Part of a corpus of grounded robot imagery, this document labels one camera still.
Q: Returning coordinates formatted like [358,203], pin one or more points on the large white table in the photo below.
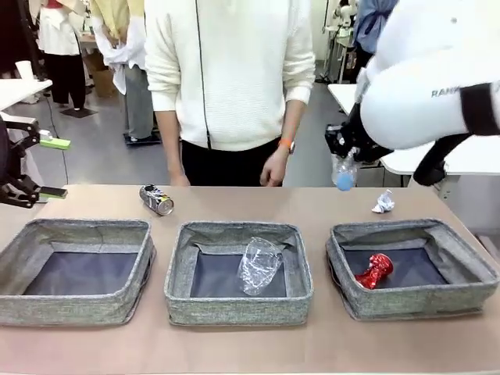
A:
[468,156]

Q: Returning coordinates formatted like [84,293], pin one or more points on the black trousers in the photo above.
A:
[234,168]

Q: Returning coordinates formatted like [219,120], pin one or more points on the black floor scale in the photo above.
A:
[136,142]

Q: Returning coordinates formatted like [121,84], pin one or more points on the grey fabric basket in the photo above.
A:
[78,312]
[203,310]
[410,304]

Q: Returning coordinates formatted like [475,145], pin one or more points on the crushed silver black can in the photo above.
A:
[158,200]

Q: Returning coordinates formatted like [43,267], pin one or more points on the white knit sweater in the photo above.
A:
[242,78]

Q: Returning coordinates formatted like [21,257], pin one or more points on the person's left forearm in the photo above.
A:
[293,121]

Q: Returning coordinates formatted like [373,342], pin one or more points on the person in grey trousers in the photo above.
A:
[134,101]

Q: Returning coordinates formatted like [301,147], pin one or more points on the person in black trousers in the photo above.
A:
[64,78]

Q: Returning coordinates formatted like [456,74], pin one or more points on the crushed red can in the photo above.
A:
[375,270]

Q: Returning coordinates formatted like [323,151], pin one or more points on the white paper cup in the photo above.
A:
[24,71]

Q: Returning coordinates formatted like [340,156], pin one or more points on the brown cardboard box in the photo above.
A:
[103,82]

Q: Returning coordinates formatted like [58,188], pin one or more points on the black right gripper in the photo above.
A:
[355,133]

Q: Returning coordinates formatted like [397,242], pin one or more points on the orange wrist watch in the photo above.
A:
[287,144]

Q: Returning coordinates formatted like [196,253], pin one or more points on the person's right forearm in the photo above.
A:
[168,140]

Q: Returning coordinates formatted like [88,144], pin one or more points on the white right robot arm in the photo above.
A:
[410,97]

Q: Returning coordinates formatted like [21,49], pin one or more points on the clear plastic cup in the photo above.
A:
[259,269]

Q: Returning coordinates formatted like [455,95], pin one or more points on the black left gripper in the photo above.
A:
[6,156]

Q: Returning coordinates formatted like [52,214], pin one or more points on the clear bottle with blue cap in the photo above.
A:
[343,176]

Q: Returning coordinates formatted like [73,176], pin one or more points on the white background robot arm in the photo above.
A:
[343,11]

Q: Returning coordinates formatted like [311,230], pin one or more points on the person's left hand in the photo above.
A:
[275,168]

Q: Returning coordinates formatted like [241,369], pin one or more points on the crumpled white paper ball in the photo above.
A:
[384,204]

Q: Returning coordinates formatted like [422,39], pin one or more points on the person in blue tied shirt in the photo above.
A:
[367,27]

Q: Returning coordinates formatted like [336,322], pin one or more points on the person's right hand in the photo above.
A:
[180,181]

